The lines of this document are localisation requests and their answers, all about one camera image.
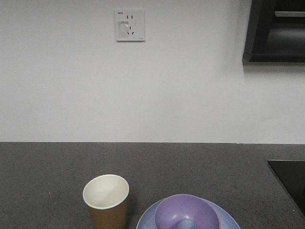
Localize light blue plastic plate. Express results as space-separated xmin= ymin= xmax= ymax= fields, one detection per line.
xmin=136 ymin=198 xmax=240 ymax=229

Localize purple plastic bowl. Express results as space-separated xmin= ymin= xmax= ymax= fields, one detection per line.
xmin=154 ymin=194 xmax=221 ymax=229

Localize black range hood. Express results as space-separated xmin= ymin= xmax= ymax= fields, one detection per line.
xmin=243 ymin=0 xmax=305 ymax=63

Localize black glass cooktop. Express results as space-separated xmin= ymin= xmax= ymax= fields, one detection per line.
xmin=267 ymin=160 xmax=305 ymax=215

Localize white wall power socket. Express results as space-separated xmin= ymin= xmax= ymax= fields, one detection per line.
xmin=114 ymin=9 xmax=145 ymax=42

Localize brown paper cup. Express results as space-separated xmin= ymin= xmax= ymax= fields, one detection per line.
xmin=82 ymin=174 xmax=130 ymax=229

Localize light blue plastic spoon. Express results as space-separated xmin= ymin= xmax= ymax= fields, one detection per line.
xmin=177 ymin=219 xmax=196 ymax=229

